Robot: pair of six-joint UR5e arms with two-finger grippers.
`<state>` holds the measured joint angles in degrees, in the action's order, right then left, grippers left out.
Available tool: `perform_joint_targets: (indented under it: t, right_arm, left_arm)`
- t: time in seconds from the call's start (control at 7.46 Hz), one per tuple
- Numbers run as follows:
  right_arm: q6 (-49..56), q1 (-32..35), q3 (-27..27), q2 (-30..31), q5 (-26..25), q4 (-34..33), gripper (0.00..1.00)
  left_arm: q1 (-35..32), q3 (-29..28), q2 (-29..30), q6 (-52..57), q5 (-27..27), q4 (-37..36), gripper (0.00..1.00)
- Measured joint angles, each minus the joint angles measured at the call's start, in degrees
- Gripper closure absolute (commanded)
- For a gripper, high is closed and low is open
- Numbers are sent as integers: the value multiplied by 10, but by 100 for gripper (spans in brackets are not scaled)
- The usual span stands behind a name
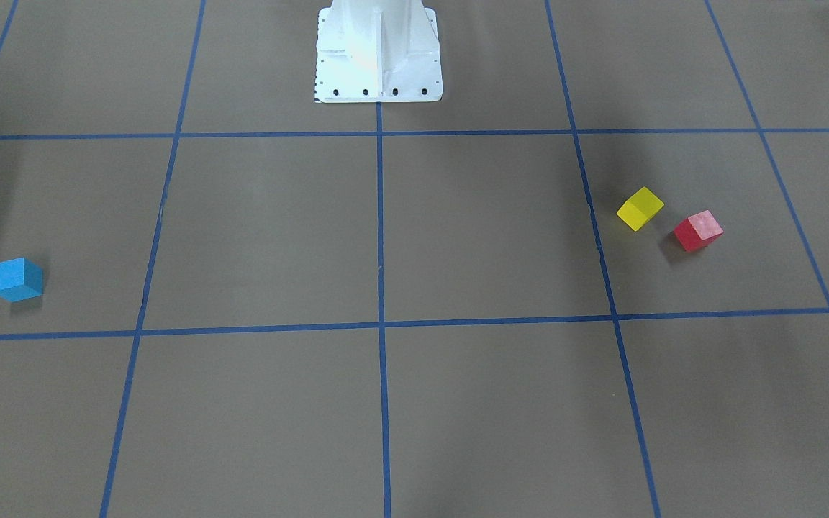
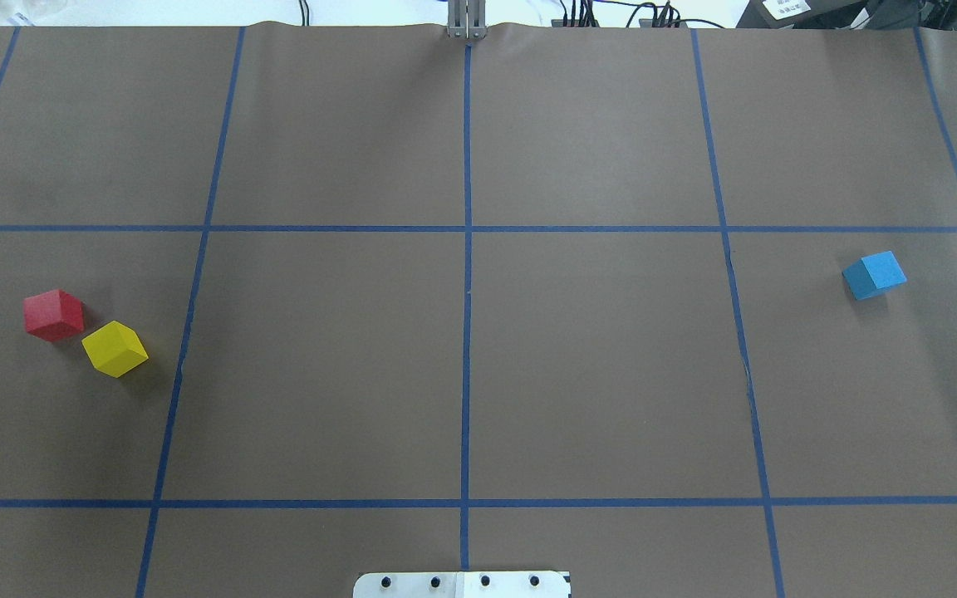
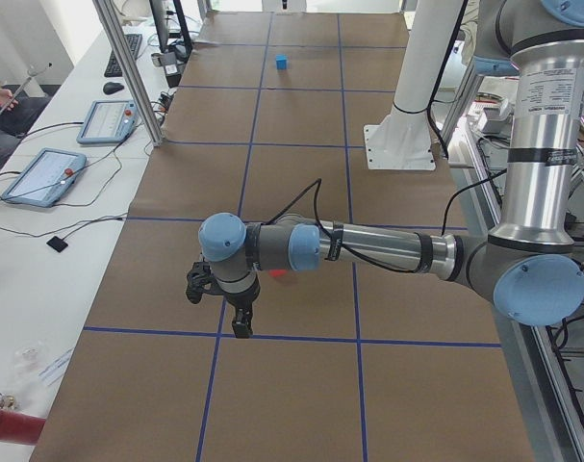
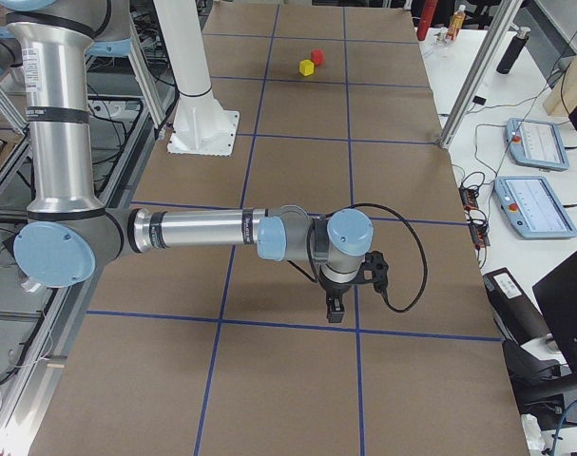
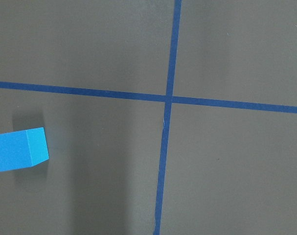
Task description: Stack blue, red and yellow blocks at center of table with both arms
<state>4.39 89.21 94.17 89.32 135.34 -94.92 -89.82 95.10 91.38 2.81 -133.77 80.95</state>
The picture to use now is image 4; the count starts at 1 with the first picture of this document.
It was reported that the far teach pendant tablet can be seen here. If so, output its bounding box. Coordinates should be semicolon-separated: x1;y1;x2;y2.
506;118;569;171

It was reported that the red cube block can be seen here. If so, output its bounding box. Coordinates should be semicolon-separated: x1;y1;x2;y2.
310;48;325;67

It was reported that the aluminium frame post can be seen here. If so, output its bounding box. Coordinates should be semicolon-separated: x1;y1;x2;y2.
438;0;523;149

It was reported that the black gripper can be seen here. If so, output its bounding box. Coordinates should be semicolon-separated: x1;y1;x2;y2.
319;273;357;324

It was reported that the black computer monitor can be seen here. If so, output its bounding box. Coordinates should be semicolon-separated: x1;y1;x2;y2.
533;251;577;371

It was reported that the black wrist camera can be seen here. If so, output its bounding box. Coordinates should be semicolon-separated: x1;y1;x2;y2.
358;251;389;294

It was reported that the orange drink bottle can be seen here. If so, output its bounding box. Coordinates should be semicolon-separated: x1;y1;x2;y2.
446;5;467;42

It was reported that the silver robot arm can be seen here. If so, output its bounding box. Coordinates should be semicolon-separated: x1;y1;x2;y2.
6;1;388;323

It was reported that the orange black electronics board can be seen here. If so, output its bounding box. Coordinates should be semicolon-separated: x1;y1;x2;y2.
459;185;490;250

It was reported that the black water bottle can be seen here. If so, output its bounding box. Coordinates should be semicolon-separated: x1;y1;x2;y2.
496;27;530;75

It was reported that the near teach pendant tablet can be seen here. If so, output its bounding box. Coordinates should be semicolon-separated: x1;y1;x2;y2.
493;176;577;239

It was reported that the red cylinder bottle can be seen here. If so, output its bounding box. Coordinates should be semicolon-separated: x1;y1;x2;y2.
416;0;437;41

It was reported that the yellow cube block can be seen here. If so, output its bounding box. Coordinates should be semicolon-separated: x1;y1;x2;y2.
298;59;316;77

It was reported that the black camera cable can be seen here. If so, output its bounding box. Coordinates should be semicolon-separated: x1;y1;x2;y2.
292;203;430;314

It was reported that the teach pendant tablet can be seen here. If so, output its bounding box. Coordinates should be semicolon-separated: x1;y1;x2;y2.
493;176;577;239
506;118;569;171

